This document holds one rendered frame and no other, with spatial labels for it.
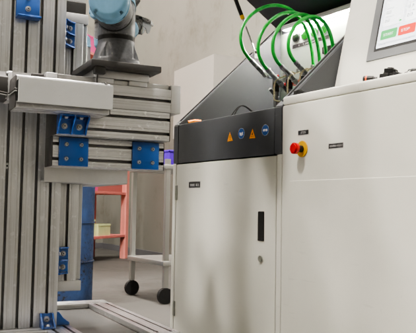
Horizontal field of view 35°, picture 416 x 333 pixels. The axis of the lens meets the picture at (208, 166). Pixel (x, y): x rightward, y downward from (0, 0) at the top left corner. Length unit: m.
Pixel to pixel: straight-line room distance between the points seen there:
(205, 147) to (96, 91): 0.78
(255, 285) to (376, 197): 0.62
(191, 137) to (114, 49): 0.71
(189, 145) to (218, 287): 0.59
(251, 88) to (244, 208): 0.80
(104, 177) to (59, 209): 0.17
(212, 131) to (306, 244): 0.67
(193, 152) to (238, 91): 0.44
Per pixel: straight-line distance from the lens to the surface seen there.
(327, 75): 2.39
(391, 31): 2.31
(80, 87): 1.90
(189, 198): 2.66
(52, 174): 2.12
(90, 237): 4.31
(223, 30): 6.91
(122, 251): 8.14
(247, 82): 3.00
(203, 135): 2.60
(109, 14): 1.98
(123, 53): 2.09
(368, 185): 1.93
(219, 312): 2.51
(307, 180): 2.12
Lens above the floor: 0.60
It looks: 4 degrees up
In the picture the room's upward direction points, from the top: 1 degrees clockwise
